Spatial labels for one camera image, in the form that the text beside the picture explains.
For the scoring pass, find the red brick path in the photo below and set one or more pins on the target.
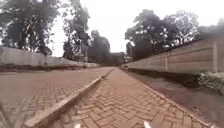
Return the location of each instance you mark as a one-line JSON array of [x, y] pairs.
[[123, 103]]

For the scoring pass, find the row of tall trees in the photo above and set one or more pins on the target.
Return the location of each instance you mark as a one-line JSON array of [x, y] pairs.
[[76, 33]]

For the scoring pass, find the brick paved road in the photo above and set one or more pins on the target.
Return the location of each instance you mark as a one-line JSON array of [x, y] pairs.
[[36, 88]]

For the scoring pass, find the grey stone kerb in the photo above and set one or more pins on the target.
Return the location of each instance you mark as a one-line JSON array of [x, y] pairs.
[[66, 103]]

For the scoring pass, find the grey concrete slab wall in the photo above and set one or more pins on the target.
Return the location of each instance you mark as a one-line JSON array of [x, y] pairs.
[[186, 58]]

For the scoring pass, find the pale boundary wall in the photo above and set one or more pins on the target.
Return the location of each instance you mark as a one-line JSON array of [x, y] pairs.
[[23, 57]]

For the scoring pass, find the robot's own part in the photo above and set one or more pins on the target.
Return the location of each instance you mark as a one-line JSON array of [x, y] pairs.
[[77, 126], [147, 125]]

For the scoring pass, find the low green hedge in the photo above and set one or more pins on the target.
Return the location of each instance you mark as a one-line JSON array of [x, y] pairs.
[[213, 82]]

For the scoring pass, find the trees behind concrete wall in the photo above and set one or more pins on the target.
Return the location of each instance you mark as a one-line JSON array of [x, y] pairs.
[[153, 33]]

